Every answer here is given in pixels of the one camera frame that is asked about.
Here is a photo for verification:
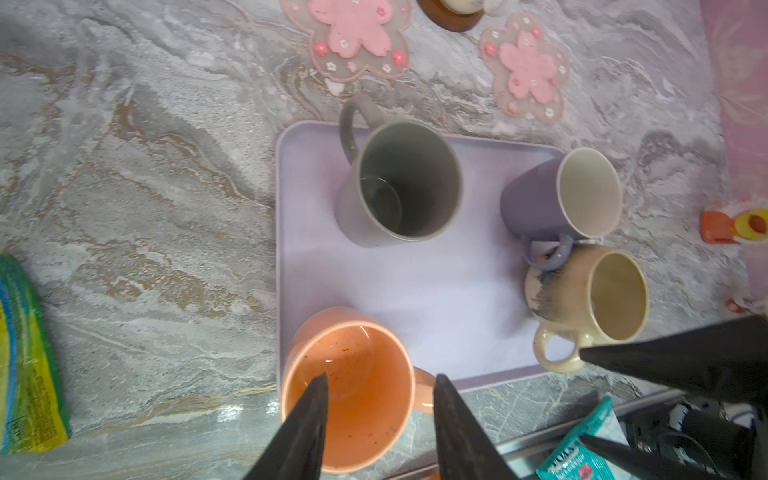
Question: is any beige yellow mug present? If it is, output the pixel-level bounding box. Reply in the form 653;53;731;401
524;245;649;373

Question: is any peach orange mug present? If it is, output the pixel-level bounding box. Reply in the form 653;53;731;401
280;307;436;474

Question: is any white mug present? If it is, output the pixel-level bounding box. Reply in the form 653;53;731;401
441;0;520;16

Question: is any green snack packet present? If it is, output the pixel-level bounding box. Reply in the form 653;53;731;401
1;254;71;455

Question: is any grey mug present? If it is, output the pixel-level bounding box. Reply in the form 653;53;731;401
334;96;464;248

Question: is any brown wooden round coaster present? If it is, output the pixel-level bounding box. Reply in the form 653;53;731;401
418;0;484;33

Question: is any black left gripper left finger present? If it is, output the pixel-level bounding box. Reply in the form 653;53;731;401
245;373;329;480

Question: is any teal snack bag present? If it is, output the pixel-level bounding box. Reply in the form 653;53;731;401
536;396;632;480

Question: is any lavender silicone tray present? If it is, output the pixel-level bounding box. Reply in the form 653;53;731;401
275;121;561;391

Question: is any pink flower silicone coaster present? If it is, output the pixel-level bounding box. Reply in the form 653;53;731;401
479;11;572;125

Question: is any lavender mug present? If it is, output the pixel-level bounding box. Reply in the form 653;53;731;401
500;147;623;271

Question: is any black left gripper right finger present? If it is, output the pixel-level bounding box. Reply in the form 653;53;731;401
433;374;518;480

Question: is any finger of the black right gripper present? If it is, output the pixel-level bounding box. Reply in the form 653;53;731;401
579;315;767;408
579;435;720;480

